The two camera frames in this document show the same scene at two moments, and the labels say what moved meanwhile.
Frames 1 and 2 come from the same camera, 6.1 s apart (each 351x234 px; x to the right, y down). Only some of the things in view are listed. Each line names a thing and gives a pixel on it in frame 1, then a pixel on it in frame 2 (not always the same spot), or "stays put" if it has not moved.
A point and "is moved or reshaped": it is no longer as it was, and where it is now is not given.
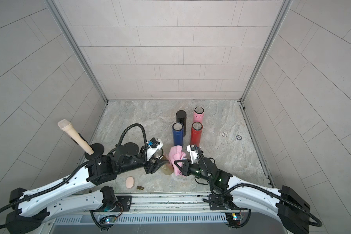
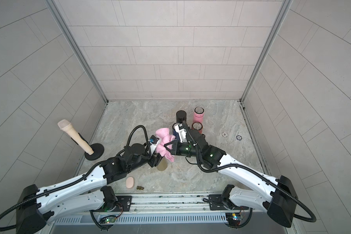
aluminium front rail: x=180 y=203 stays put
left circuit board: x=110 y=220 stays put
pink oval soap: x=129 y=182 stays put
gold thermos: x=168 y=169 is moved or reshaped
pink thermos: x=198 y=114 stays put
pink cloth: x=176 y=153 -> x=166 y=137
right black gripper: x=185 y=171 -> x=176 y=150
